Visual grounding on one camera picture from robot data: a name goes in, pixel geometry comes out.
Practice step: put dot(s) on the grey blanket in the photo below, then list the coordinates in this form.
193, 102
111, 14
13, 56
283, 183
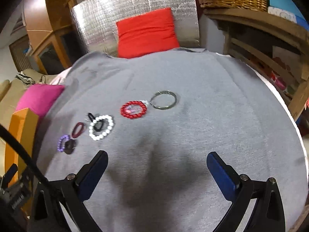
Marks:
158, 117

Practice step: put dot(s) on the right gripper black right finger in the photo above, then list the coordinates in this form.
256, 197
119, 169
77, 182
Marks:
239, 189

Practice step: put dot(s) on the striped cloth on sofa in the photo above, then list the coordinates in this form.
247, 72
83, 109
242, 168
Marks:
28, 81

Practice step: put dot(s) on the red cushion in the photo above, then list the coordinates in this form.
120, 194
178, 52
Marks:
147, 33

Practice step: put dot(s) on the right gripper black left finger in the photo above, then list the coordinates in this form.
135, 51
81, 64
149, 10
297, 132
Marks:
81, 188

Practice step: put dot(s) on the wooden cabinet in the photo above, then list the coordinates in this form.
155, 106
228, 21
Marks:
55, 44

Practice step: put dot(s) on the wooden shelf unit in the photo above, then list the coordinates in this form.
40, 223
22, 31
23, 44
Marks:
269, 44

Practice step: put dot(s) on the blue cardboard box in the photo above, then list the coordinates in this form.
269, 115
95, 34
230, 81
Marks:
288, 10

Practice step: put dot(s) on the pink pillow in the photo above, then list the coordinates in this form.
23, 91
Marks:
39, 98

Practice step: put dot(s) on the silver foil insulation mat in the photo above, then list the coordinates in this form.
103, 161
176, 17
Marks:
95, 21

